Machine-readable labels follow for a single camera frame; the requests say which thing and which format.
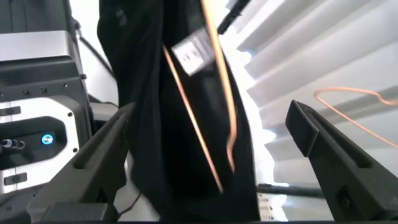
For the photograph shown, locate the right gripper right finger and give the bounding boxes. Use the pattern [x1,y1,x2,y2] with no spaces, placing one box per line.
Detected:
[285,99,398,222]

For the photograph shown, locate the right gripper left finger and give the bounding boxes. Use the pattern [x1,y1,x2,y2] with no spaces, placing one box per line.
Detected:
[27,102,136,222]

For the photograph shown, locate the black t-shirt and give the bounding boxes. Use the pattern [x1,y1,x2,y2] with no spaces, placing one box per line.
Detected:
[96,0,261,222]

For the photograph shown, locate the pink clothes hanger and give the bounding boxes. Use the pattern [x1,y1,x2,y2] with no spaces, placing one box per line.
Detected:
[313,86,398,149]
[161,0,239,194]

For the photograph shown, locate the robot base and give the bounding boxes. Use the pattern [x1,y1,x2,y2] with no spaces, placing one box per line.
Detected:
[0,0,121,222]

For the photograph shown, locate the white laundry basket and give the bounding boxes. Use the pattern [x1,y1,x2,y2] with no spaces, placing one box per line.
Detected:
[257,192,274,222]

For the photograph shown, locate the white curtain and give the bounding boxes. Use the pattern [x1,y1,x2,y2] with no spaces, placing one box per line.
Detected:
[228,0,398,187]

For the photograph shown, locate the black cable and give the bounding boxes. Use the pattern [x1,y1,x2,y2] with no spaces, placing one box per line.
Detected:
[73,18,116,80]

